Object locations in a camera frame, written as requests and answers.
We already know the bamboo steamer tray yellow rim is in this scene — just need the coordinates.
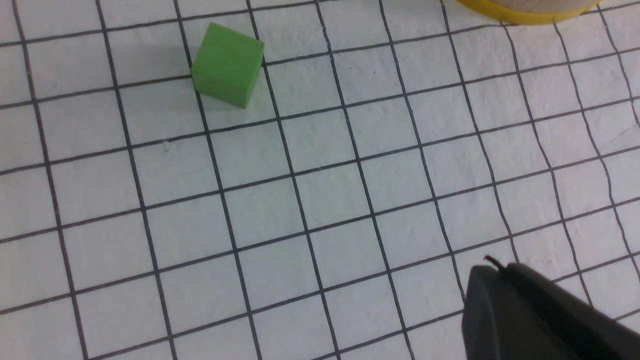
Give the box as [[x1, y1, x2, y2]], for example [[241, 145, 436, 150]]
[[458, 0, 601, 26]]

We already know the green cube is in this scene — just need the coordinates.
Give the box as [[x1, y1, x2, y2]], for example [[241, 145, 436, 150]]
[[190, 22, 265, 109]]

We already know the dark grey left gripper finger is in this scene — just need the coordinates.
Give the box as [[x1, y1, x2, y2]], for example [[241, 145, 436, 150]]
[[461, 255, 640, 360]]

